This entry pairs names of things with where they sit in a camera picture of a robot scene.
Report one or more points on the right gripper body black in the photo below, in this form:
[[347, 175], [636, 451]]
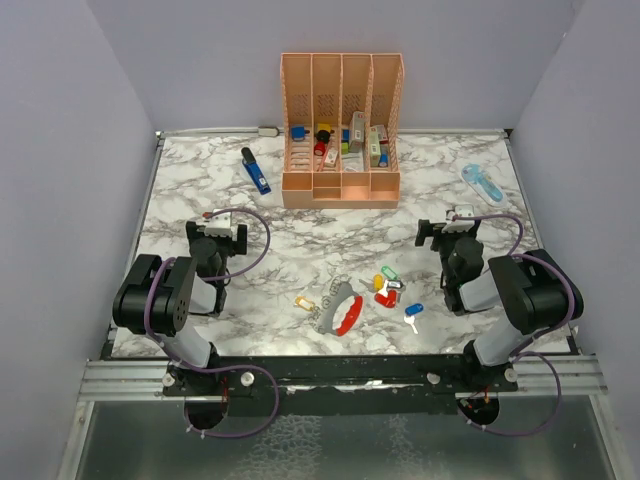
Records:
[[442, 242]]

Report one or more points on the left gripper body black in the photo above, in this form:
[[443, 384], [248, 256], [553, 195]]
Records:
[[226, 244]]

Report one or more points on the metal key holder red handle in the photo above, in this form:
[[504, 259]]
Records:
[[340, 308]]

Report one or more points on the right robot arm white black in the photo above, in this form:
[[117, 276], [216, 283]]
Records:
[[536, 295]]

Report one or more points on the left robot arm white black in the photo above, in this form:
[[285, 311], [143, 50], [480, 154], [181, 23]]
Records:
[[156, 299]]

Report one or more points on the green key tag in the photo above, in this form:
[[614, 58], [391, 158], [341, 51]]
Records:
[[389, 273]]

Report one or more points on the blue key tag with key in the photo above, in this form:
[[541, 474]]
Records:
[[410, 315]]

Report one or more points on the packaged blue toothbrush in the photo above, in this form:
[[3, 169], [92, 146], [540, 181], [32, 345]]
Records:
[[482, 183]]

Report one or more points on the yellow key tag with key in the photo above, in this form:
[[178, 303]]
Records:
[[375, 284]]

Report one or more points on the red key tag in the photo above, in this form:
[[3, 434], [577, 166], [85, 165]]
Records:
[[387, 299]]

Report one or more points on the blue black stapler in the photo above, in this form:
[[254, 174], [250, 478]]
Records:
[[254, 171]]

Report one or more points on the white red box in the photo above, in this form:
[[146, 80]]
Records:
[[378, 144]]

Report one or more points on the blue cube in organizer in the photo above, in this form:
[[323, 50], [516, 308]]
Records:
[[298, 133]]

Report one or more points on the black red stamp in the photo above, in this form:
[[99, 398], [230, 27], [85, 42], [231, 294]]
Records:
[[322, 137]]

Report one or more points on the tall grey box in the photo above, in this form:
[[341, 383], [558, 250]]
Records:
[[357, 132]]

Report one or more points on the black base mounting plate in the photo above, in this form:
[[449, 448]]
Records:
[[337, 385]]

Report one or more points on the peach desk organizer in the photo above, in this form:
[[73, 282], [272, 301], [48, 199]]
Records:
[[329, 88]]

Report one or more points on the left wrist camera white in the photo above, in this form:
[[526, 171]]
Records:
[[217, 224]]

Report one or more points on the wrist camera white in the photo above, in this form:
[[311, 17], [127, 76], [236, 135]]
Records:
[[217, 224], [459, 219]]

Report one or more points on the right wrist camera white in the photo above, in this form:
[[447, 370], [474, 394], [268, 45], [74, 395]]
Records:
[[459, 219]]

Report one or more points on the white plug on rail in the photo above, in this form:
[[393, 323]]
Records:
[[268, 131]]

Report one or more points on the aluminium frame rail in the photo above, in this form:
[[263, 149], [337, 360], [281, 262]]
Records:
[[142, 380]]

